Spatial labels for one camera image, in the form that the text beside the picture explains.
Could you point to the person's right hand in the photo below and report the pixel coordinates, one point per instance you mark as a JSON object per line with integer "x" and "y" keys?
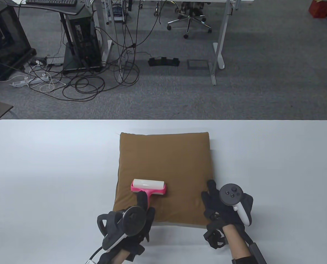
{"x": 215, "y": 209}

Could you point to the person's left hand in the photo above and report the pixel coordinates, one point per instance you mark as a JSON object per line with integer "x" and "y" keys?
{"x": 150, "y": 220}

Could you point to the person's right fingers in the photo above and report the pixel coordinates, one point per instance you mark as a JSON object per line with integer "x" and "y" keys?
{"x": 211, "y": 195}

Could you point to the brown cushion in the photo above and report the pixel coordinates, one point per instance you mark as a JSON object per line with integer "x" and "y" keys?
{"x": 163, "y": 162}

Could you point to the pink lint roller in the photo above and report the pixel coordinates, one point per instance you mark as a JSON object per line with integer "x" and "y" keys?
{"x": 148, "y": 188}

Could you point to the person's left forearm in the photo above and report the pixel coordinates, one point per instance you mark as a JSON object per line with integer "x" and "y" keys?
{"x": 122, "y": 257}

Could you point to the person's right forearm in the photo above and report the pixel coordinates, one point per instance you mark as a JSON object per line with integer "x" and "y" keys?
{"x": 236, "y": 242}

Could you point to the black white right wrist controller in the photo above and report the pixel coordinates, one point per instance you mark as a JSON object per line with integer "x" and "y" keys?
{"x": 230, "y": 194}

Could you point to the black left wrist controller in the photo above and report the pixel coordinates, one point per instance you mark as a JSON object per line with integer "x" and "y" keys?
{"x": 132, "y": 220}

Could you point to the grey floor outlet plate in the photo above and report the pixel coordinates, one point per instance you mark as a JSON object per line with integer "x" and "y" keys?
{"x": 197, "y": 64}

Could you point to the black foot pedal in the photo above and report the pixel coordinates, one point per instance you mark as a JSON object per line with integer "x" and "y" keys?
{"x": 163, "y": 62}

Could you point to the office chair with chrome base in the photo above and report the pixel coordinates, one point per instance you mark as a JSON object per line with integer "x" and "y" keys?
{"x": 189, "y": 18}

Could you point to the black computer tower on stand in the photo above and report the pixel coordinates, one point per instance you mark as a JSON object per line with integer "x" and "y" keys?
{"x": 82, "y": 41}

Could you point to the black power strip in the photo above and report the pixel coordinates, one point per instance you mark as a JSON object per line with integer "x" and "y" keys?
{"x": 46, "y": 61}

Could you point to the red box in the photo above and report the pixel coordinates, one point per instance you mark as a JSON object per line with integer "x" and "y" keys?
{"x": 321, "y": 8}

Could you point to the white power strip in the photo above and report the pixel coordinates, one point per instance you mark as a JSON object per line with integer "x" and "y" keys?
{"x": 26, "y": 81}

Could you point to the black keyboard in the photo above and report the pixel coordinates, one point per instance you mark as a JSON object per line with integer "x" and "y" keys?
{"x": 51, "y": 2}

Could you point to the large black computer case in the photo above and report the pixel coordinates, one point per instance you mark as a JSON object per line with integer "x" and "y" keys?
{"x": 4, "y": 41}

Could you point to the white desk frame leg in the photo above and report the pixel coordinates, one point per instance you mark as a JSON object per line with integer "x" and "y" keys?
{"x": 112, "y": 33}
{"x": 219, "y": 41}

